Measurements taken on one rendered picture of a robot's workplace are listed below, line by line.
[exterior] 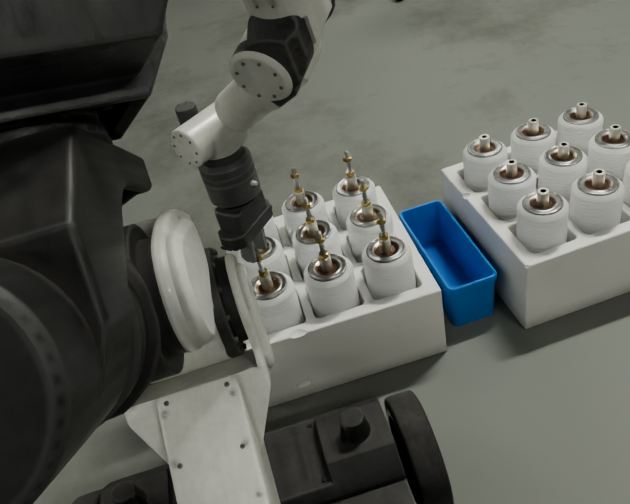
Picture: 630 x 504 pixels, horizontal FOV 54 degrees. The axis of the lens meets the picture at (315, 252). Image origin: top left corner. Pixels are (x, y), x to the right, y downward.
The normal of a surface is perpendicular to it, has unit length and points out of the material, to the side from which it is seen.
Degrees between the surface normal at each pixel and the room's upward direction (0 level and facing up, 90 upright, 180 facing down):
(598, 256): 90
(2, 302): 44
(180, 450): 31
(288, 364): 90
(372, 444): 0
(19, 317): 50
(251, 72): 108
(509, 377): 0
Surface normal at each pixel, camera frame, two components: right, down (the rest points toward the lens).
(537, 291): 0.26, 0.58
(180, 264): 0.62, -0.46
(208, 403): -0.06, -0.34
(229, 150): 0.78, 0.27
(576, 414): -0.20, -0.75
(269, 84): -0.32, 0.85
